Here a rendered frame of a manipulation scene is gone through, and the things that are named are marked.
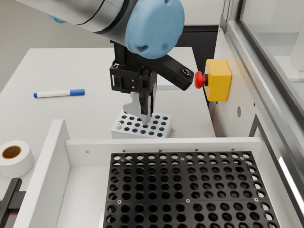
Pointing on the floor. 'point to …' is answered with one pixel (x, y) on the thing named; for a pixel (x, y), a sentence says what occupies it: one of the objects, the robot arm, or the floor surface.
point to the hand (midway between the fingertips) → (149, 116)
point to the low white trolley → (85, 102)
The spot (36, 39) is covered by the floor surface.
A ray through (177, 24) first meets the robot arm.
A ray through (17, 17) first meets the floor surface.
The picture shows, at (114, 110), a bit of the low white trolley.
